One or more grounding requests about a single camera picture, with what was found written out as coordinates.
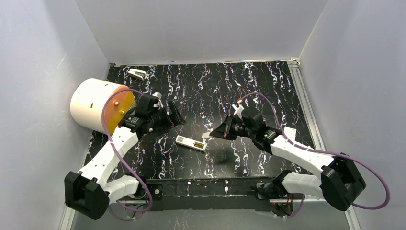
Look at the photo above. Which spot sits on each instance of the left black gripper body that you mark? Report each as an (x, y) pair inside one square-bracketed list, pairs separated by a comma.
[(166, 115)]

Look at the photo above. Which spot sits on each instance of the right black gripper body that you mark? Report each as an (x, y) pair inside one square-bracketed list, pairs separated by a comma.
[(228, 129)]

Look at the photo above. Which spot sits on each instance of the white battery cover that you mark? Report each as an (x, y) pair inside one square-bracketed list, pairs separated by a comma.
[(206, 135)]

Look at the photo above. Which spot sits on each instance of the white slim remote control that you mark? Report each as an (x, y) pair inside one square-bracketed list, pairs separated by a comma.
[(191, 143)]

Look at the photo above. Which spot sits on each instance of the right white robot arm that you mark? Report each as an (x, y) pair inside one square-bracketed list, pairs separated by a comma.
[(332, 178)]

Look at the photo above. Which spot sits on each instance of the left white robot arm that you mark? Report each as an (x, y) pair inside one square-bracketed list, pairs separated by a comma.
[(107, 177)]

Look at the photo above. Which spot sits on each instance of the white flat remote red label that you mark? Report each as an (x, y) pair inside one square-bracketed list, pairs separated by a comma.
[(290, 133)]

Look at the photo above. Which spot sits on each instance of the small white clip object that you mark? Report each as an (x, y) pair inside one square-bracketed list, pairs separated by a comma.
[(137, 74)]

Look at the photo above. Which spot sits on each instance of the white drum orange lid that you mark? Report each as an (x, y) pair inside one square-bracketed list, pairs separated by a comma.
[(89, 104)]

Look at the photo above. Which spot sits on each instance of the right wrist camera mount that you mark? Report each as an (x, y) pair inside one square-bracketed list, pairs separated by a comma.
[(238, 108)]

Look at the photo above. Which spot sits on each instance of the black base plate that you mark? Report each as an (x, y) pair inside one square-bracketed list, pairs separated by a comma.
[(203, 193)]

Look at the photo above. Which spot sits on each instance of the aluminium frame rail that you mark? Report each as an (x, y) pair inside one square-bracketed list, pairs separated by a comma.
[(206, 195)]

